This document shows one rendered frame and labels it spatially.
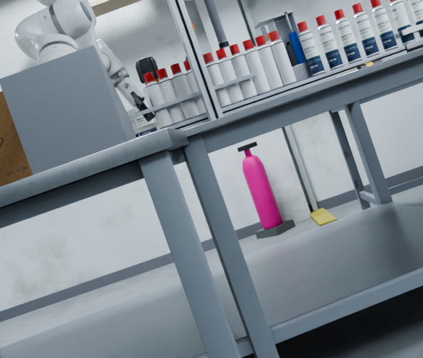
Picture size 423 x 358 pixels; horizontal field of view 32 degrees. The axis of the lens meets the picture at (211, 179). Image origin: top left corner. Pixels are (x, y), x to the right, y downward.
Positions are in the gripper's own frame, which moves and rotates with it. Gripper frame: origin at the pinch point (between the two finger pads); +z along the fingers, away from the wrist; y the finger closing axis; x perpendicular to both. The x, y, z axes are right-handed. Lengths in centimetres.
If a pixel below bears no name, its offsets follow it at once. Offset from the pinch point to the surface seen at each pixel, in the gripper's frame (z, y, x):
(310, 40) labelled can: 16, -3, -63
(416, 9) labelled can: 32, -2, -104
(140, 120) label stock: -2, 52, -2
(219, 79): 6.2, -2.9, -27.6
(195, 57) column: -4.7, -15.9, -23.3
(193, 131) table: 13, -65, 0
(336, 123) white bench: 70, 164, -104
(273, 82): 19.2, -1.9, -43.0
